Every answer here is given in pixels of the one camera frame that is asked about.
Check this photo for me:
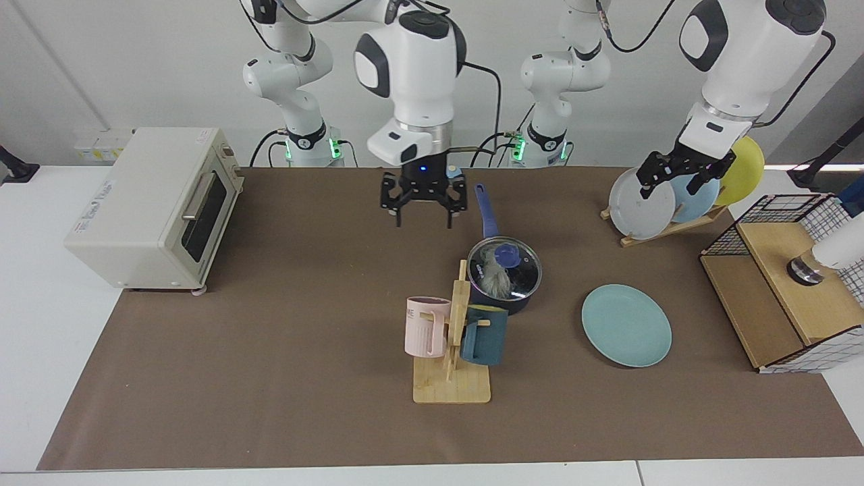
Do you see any white wall socket strip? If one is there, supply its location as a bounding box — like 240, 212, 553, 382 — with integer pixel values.
73, 128, 134, 163

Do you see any light blue plate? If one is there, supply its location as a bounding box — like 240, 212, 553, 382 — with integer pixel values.
668, 174, 722, 224

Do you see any wooden cup stand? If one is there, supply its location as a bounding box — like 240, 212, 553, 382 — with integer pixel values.
413, 260, 492, 404

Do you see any white cylinder with silver end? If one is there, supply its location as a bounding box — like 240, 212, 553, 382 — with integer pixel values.
786, 229, 864, 286

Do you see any pink cup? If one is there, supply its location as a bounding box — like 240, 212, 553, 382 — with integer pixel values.
404, 296, 452, 358

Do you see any glass lid with blue knob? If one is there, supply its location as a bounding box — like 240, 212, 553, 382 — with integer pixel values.
467, 236, 543, 300

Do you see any dark teal cup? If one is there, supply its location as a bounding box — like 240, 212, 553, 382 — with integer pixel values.
460, 305, 509, 367

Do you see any brown table cloth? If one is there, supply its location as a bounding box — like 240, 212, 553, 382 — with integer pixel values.
37, 167, 864, 471

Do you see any teal plate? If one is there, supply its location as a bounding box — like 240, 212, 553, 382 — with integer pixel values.
581, 283, 673, 369

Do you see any dark pot with blue handle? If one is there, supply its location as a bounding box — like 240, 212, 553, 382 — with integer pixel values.
466, 184, 543, 316

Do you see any black cable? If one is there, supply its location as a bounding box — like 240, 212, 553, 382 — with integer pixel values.
594, 0, 678, 54
756, 30, 836, 128
464, 62, 502, 153
250, 130, 291, 167
470, 130, 524, 167

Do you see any pale toaster oven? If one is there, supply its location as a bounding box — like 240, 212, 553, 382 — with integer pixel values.
64, 127, 245, 296

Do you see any wooden plate rack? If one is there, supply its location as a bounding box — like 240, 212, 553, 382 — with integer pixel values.
600, 205, 730, 248

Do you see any white vermicelli bundle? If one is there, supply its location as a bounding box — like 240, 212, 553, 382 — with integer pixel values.
478, 262, 515, 299

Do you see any wire basket with wooden floor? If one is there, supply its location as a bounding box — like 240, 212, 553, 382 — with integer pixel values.
700, 194, 864, 374

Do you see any grey plate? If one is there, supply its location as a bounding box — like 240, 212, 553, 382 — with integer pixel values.
608, 169, 677, 240

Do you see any yellow plate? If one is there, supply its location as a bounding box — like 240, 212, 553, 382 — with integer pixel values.
714, 135, 765, 207

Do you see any black stand foot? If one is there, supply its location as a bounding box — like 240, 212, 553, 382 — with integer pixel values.
0, 145, 40, 184
786, 118, 864, 190

